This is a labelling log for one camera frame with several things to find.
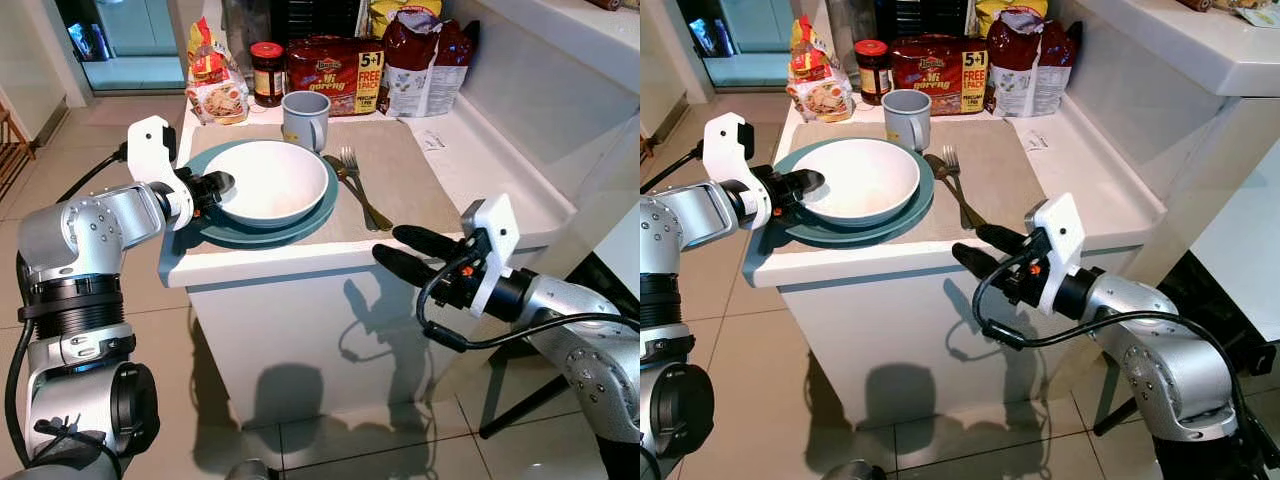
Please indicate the grey robot foot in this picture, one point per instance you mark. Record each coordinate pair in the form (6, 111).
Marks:
(855, 471)

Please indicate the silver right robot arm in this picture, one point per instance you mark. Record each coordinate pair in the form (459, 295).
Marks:
(1150, 340)
(580, 330)

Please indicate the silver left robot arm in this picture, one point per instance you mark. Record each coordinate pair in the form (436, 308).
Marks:
(85, 230)
(680, 215)

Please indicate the metal fork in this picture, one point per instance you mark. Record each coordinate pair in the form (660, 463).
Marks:
(951, 162)
(350, 163)

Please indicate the black slatted rack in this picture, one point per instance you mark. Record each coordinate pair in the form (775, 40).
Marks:
(925, 16)
(315, 18)

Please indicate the wooden rack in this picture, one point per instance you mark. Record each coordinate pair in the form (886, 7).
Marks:
(12, 150)
(648, 148)

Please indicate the metal spoon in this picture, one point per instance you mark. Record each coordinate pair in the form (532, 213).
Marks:
(335, 165)
(935, 163)

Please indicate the small white paper slip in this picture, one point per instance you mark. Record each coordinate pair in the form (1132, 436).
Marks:
(1036, 140)
(433, 140)

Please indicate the grey mug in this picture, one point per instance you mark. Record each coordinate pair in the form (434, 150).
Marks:
(303, 120)
(905, 120)

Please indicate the red instant noodle multipack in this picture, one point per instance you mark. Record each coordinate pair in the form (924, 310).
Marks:
(330, 75)
(935, 72)

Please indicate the dark jar with red lid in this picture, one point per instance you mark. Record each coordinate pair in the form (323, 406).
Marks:
(268, 75)
(873, 72)

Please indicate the yellow orange snack bag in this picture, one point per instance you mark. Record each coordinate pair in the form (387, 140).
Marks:
(215, 90)
(818, 88)

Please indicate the beige placemat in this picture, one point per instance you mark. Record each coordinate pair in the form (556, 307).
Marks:
(395, 180)
(990, 175)

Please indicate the yellow crumpled bag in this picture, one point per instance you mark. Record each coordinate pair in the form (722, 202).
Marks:
(990, 10)
(385, 12)

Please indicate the black stool leg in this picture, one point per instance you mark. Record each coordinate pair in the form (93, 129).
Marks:
(1115, 416)
(525, 405)

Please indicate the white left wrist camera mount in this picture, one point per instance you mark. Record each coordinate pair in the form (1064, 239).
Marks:
(725, 150)
(152, 150)

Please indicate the white kitchen counter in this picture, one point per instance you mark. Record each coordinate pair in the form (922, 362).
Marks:
(880, 330)
(300, 330)

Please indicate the red and white bag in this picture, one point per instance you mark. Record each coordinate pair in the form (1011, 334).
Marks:
(1030, 60)
(425, 60)

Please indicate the teal round plate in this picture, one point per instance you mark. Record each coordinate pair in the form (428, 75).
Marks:
(255, 236)
(850, 234)

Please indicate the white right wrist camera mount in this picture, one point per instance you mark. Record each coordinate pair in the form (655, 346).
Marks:
(1062, 240)
(495, 240)

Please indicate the white ceramic bowl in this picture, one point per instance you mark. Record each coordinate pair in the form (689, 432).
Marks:
(865, 178)
(270, 180)

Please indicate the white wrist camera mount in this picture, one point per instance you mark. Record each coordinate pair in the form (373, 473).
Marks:
(725, 150)
(1062, 240)
(495, 240)
(152, 150)

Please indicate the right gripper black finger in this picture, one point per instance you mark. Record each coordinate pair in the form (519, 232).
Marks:
(425, 241)
(1005, 240)
(408, 264)
(985, 264)

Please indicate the blue packet behind glass door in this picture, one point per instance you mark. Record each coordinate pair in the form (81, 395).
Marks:
(88, 42)
(708, 37)

